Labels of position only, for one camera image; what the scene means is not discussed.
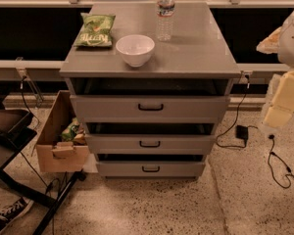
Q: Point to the black rolling cart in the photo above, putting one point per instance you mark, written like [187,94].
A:
[14,136]

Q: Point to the white ceramic bowl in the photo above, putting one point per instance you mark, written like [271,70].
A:
[136,49]

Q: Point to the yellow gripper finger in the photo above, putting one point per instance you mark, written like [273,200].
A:
[281,106]

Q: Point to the black white sneaker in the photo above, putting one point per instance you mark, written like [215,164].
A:
[17,209]

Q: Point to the grey drawer cabinet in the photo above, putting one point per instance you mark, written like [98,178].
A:
[195,62]

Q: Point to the grey drawer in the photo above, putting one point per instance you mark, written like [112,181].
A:
[148,144]
[153,109]
[152,169]

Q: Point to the black power adapter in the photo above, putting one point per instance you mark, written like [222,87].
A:
[242,132]

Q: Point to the green chip bag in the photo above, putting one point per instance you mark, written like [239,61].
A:
[96,31]

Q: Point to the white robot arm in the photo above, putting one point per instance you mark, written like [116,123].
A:
[285,51]

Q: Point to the cardboard box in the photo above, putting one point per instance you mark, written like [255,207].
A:
[54,154]

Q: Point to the grey top drawer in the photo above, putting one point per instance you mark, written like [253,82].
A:
[153,109]

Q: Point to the green snack bag in box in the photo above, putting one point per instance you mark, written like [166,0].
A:
[71,131]

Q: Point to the grey metal railing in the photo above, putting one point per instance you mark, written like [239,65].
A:
[37,35]

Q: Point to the grey bottom drawer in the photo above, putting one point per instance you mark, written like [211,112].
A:
[152,169]

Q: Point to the clear plastic water bottle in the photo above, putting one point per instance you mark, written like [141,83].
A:
[165,11]

